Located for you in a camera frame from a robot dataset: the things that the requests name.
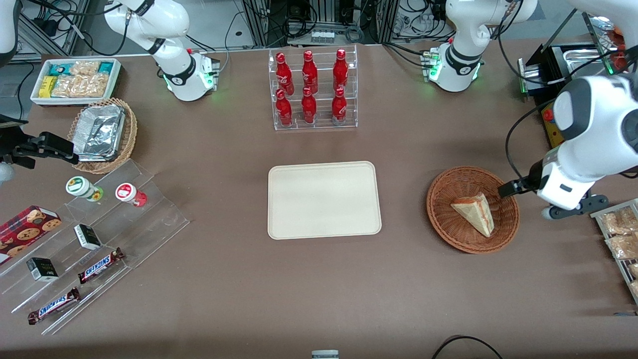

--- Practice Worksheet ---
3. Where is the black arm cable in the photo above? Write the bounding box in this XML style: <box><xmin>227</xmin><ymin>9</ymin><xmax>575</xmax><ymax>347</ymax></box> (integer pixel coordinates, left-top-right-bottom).
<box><xmin>504</xmin><ymin>97</ymin><xmax>565</xmax><ymax>186</ymax></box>

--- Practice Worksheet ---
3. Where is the background equipment rack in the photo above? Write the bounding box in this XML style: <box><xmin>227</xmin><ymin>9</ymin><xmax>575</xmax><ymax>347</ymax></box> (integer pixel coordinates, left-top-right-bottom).
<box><xmin>241</xmin><ymin>0</ymin><xmax>400</xmax><ymax>48</ymax></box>

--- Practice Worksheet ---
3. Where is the red lidded cup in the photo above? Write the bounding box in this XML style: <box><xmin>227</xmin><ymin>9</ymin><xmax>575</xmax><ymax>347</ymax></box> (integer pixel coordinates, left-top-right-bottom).
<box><xmin>115</xmin><ymin>182</ymin><xmax>148</xmax><ymax>208</ymax></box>

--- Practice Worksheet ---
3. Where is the round brown wicker basket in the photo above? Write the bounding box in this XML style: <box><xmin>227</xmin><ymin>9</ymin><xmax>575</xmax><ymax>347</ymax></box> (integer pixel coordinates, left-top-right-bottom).
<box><xmin>426</xmin><ymin>166</ymin><xmax>520</xmax><ymax>255</ymax></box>

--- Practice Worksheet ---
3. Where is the beige plastic tray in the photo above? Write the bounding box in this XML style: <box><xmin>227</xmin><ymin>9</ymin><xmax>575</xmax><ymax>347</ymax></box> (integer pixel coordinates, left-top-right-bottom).
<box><xmin>267</xmin><ymin>161</ymin><xmax>383</xmax><ymax>241</ymax></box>

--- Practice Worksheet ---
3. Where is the large clear cracker bag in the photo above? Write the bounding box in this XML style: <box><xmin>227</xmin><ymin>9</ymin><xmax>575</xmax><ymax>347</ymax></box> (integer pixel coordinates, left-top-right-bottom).
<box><xmin>52</xmin><ymin>73</ymin><xmax>111</xmax><ymax>98</ymax></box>

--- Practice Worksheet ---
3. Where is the metal wire tray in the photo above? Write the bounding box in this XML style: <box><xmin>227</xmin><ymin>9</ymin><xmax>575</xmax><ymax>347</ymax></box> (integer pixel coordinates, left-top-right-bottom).
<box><xmin>590</xmin><ymin>198</ymin><xmax>638</xmax><ymax>305</ymax></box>

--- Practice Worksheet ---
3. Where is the clear acrylic stepped display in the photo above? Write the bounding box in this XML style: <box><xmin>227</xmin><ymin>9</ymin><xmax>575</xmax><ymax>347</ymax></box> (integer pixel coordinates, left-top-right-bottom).
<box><xmin>0</xmin><ymin>158</ymin><xmax>190</xmax><ymax>336</ymax></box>

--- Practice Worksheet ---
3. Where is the small black box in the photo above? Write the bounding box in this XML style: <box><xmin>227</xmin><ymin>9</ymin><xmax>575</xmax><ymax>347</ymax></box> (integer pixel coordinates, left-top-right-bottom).
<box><xmin>26</xmin><ymin>257</ymin><xmax>59</xmax><ymax>283</ymax></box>
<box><xmin>73</xmin><ymin>223</ymin><xmax>103</xmax><ymax>251</ymax></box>

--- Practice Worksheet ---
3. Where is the white plastic snack bin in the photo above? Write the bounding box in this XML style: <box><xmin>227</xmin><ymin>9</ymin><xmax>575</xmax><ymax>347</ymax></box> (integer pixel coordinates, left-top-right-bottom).
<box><xmin>30</xmin><ymin>57</ymin><xmax>122</xmax><ymax>107</ymax></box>

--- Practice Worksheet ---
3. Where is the black food warmer cabinet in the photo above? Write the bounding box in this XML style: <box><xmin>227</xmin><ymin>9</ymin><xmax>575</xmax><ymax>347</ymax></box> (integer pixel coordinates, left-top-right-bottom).
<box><xmin>517</xmin><ymin>9</ymin><xmax>638</xmax><ymax>150</ymax></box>

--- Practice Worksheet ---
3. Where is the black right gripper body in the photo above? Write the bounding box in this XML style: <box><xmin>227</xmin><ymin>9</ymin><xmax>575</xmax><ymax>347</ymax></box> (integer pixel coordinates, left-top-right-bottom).
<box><xmin>0</xmin><ymin>134</ymin><xmax>38</xmax><ymax>169</ymax></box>

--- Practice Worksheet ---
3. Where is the green lidded cup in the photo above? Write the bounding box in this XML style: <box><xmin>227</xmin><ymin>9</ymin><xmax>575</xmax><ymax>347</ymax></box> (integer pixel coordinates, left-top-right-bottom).
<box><xmin>65</xmin><ymin>176</ymin><xmax>105</xmax><ymax>203</ymax></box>

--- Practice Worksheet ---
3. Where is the aluminium foil container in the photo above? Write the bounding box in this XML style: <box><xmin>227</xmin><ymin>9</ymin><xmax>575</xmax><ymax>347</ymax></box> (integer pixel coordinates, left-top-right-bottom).
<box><xmin>73</xmin><ymin>104</ymin><xmax>126</xmax><ymax>163</ymax></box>

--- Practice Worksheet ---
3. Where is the yellow snack packet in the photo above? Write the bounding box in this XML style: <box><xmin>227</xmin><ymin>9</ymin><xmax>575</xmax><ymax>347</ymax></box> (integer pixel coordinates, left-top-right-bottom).
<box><xmin>38</xmin><ymin>75</ymin><xmax>58</xmax><ymax>98</ymax></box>

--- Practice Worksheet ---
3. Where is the light wicker basket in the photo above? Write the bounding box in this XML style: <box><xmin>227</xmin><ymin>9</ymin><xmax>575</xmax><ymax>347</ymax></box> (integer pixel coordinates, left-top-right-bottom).
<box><xmin>67</xmin><ymin>97</ymin><xmax>138</xmax><ymax>175</ymax></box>

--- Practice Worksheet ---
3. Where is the triangle sandwich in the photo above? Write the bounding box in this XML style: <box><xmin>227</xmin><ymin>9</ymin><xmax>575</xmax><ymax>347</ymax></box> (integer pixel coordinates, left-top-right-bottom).
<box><xmin>450</xmin><ymin>191</ymin><xmax>495</xmax><ymax>238</ymax></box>

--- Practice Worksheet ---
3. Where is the snickers bar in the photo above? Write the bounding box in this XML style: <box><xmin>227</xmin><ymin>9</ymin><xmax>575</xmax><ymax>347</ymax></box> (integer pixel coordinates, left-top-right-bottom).
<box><xmin>27</xmin><ymin>287</ymin><xmax>81</xmax><ymax>326</ymax></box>
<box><xmin>77</xmin><ymin>247</ymin><xmax>126</xmax><ymax>285</ymax></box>

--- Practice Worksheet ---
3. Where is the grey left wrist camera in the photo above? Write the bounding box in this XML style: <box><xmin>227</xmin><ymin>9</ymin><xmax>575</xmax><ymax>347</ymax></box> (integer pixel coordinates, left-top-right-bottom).
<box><xmin>542</xmin><ymin>194</ymin><xmax>610</xmax><ymax>221</ymax></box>

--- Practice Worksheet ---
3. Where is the clear acrylic bottle rack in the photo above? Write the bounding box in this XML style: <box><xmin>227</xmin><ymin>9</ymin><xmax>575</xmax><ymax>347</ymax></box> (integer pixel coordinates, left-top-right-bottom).
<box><xmin>268</xmin><ymin>44</ymin><xmax>359</xmax><ymax>132</ymax></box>

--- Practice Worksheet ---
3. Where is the red cola bottle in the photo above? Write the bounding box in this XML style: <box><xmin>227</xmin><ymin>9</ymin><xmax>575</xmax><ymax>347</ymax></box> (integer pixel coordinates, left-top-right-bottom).
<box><xmin>275</xmin><ymin>52</ymin><xmax>295</xmax><ymax>96</ymax></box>
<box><xmin>275</xmin><ymin>89</ymin><xmax>294</xmax><ymax>127</ymax></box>
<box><xmin>331</xmin><ymin>87</ymin><xmax>348</xmax><ymax>126</ymax></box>
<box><xmin>332</xmin><ymin>48</ymin><xmax>349</xmax><ymax>93</ymax></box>
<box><xmin>302</xmin><ymin>50</ymin><xmax>319</xmax><ymax>95</ymax></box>
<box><xmin>301</xmin><ymin>86</ymin><xmax>318</xmax><ymax>125</ymax></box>

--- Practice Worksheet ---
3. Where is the black table cable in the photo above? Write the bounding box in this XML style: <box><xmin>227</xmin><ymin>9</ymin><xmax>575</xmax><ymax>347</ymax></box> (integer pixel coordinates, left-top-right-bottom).
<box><xmin>431</xmin><ymin>335</ymin><xmax>504</xmax><ymax>359</ymax></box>

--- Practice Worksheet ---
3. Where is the small clear cracker bag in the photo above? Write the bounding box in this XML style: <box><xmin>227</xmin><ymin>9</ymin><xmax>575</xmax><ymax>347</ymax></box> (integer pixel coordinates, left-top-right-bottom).
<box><xmin>69</xmin><ymin>60</ymin><xmax>101</xmax><ymax>77</ymax></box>

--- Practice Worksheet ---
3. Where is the red cookie box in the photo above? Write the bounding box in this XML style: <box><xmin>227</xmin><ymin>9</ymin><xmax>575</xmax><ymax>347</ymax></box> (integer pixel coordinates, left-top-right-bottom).
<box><xmin>0</xmin><ymin>205</ymin><xmax>63</xmax><ymax>265</ymax></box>

